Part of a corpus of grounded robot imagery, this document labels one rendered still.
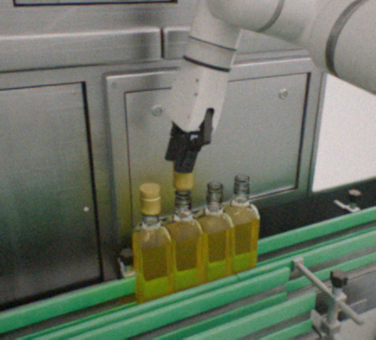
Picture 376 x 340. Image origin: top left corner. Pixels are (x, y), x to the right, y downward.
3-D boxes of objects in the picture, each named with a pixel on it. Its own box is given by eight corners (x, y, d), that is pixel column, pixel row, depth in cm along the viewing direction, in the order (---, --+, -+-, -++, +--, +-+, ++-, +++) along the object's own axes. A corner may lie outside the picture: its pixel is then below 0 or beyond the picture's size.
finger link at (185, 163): (183, 130, 63) (172, 170, 65) (191, 138, 60) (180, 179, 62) (201, 133, 65) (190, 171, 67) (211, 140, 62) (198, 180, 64)
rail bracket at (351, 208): (336, 227, 107) (344, 180, 102) (357, 241, 101) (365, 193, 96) (324, 230, 105) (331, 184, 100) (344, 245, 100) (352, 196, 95)
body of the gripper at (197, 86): (174, 44, 64) (157, 112, 68) (201, 57, 56) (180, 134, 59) (215, 54, 68) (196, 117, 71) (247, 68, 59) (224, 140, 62)
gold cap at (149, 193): (141, 217, 66) (139, 193, 64) (138, 206, 69) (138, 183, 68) (163, 215, 67) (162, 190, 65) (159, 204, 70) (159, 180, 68)
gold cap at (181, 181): (188, 179, 71) (188, 155, 69) (197, 188, 68) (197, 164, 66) (169, 183, 70) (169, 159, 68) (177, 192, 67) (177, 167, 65)
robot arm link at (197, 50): (177, 31, 64) (173, 49, 65) (201, 42, 56) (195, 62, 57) (218, 42, 67) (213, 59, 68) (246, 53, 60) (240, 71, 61)
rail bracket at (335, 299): (298, 289, 84) (304, 237, 80) (362, 352, 70) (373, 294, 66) (285, 293, 83) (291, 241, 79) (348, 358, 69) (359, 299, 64)
